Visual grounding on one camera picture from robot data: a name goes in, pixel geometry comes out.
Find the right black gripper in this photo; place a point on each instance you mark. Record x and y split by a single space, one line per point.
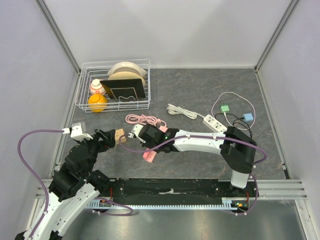
157 151

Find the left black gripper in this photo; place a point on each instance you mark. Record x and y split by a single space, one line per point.
110 135

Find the pink power strip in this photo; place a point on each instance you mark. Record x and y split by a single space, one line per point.
150 156

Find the green plug adapter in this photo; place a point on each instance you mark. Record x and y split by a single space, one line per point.
224 108

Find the blue plug adapter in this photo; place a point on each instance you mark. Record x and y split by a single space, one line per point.
248 117

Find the white power strip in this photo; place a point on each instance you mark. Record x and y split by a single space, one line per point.
213 124

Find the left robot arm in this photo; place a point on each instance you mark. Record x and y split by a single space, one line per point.
72 188

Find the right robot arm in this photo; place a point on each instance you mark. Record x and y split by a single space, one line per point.
235 147

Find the wooden cube socket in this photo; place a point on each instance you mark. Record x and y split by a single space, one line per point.
120 136

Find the yellow round bowl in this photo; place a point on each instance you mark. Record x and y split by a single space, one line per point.
97 103

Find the white orange patterned cup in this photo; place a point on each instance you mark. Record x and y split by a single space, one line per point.
96 87

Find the black square tray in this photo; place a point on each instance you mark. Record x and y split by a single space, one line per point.
124 88

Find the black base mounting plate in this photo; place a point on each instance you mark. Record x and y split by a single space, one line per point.
216 188

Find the beige round plate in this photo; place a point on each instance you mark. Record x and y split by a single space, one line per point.
126 75

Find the white wire dish rack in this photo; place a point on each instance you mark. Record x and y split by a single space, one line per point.
99 70

